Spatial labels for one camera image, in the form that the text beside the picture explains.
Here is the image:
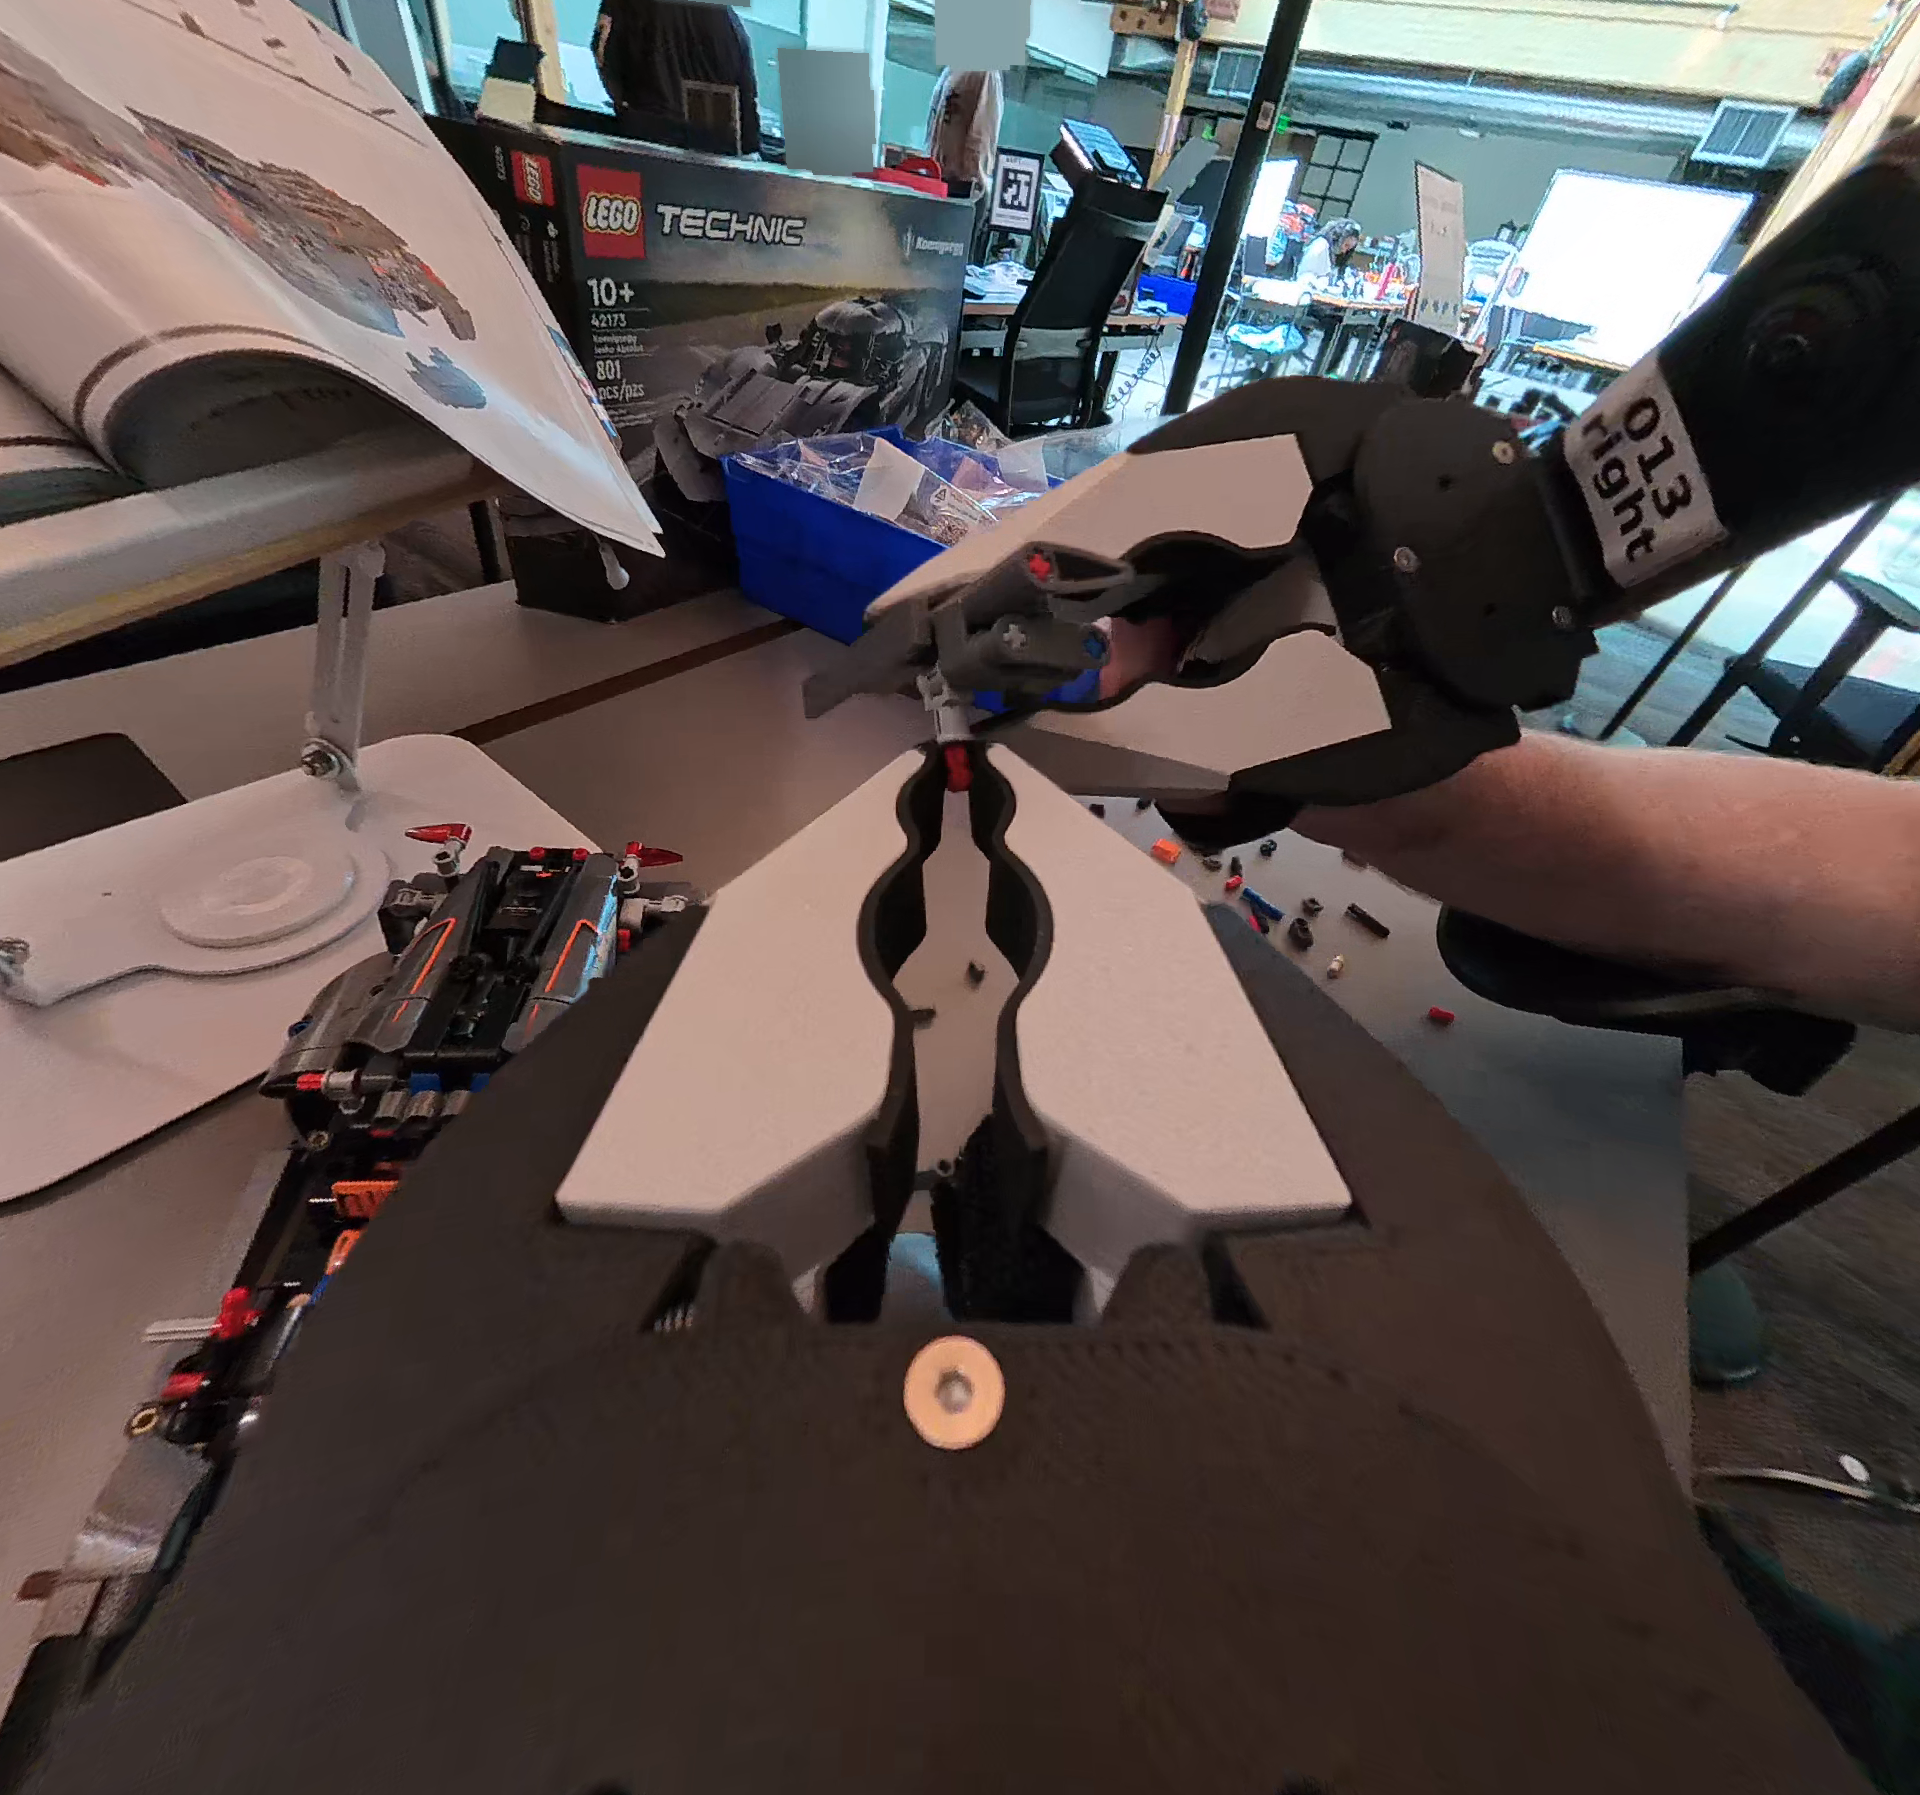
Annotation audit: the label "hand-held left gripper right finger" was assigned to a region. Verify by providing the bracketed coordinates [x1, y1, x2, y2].
[964, 743, 1356, 1314]

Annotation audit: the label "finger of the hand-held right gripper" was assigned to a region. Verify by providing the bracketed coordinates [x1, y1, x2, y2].
[974, 616, 1396, 798]
[804, 433, 1323, 715]

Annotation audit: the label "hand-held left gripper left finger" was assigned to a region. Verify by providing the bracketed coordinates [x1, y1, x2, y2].
[550, 743, 952, 1328]

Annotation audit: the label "small lego beam assembly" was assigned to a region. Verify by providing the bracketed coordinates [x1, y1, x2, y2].
[912, 542, 1127, 791]

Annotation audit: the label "person's right forearm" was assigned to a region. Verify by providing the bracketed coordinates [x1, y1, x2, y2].
[1290, 733, 1920, 1034]

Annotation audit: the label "scattered loose lego pieces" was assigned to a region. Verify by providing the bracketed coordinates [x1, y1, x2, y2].
[1146, 833, 1457, 1034]

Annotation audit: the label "grey and black lego car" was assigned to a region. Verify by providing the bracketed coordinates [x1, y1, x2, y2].
[27, 821, 711, 1605]

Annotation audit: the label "lego set box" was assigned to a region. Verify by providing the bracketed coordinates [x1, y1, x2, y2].
[428, 112, 981, 624]

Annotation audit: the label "lego instruction booklet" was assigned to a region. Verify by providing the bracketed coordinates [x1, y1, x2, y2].
[0, 0, 665, 554]

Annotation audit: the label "person's right hand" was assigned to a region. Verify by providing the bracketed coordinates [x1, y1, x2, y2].
[1096, 613, 1199, 700]

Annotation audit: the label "black office chair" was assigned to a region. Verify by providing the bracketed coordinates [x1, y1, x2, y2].
[997, 121, 1173, 436]

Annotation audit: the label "clear plastic parts bags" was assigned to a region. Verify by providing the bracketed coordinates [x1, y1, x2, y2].
[743, 402, 1140, 547]

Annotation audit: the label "white board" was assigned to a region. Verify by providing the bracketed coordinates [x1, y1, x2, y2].
[1502, 171, 1756, 369]

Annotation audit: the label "blue plastic bin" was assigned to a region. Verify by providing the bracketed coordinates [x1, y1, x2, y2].
[722, 429, 1070, 649]

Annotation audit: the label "black pole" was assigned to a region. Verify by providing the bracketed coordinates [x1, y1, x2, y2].
[1165, 0, 1348, 417]

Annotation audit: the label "black armrest pad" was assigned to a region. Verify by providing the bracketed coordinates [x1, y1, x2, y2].
[1434, 905, 1862, 1093]

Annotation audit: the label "dark green round base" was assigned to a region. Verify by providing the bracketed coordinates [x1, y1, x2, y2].
[1684, 1256, 1768, 1387]

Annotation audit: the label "white book stand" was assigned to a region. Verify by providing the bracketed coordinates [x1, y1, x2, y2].
[0, 433, 600, 1207]

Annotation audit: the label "white cable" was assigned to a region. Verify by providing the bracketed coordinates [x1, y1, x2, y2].
[1690, 1454, 1920, 1511]

